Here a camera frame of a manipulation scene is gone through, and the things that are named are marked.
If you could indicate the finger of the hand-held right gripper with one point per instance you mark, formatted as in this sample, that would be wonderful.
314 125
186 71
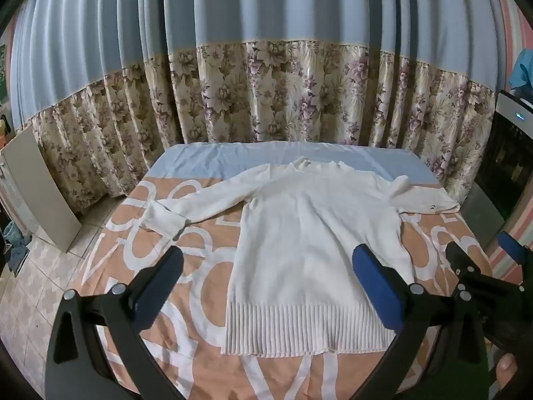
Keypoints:
516 250
464 264

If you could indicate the person's right hand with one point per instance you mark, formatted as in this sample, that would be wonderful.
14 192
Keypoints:
506 373

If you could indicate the white knit sweater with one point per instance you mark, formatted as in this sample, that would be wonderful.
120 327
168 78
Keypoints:
312 237

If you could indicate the peach and blue printed blanket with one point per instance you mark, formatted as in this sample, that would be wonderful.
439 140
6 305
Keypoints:
216 341

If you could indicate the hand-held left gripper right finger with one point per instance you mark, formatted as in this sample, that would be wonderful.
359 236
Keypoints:
377 287

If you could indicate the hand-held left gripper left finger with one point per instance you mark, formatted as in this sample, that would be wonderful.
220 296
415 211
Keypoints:
160 283

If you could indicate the white leaning board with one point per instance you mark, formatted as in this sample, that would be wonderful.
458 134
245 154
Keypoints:
41 191

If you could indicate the dark water dispenser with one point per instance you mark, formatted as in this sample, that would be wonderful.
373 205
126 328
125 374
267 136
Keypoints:
508 162

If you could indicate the teal cloth pile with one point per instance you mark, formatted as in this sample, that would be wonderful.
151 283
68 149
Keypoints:
14 246

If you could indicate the blue floral curtain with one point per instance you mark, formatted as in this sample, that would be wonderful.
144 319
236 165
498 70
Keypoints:
266 91

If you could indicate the blue hanging cloth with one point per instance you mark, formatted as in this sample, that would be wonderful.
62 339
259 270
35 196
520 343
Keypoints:
524 71

